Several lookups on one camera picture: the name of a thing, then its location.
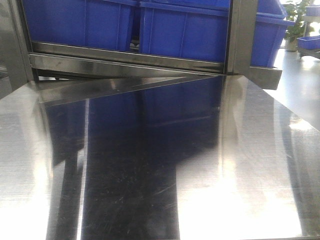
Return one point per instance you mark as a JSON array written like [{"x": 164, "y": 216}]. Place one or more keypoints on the stainless steel shelf rack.
[{"x": 68, "y": 72}]

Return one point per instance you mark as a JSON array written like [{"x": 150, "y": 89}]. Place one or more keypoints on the blue plastic bin middle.
[{"x": 183, "y": 31}]

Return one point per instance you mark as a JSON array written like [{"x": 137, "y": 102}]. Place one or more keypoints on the blue plastic bin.
[
  {"x": 270, "y": 29},
  {"x": 102, "y": 24},
  {"x": 183, "y": 31}
]

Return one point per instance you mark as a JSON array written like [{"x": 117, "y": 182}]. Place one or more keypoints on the blue plastic bin left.
[{"x": 102, "y": 24}]

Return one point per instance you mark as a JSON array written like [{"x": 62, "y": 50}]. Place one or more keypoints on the blue plastic bin right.
[{"x": 270, "y": 29}]

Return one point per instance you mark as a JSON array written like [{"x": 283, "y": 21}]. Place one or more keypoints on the distant blue bin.
[{"x": 309, "y": 42}]

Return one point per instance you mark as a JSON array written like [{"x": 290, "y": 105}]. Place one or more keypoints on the green potted plant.
[{"x": 295, "y": 10}]

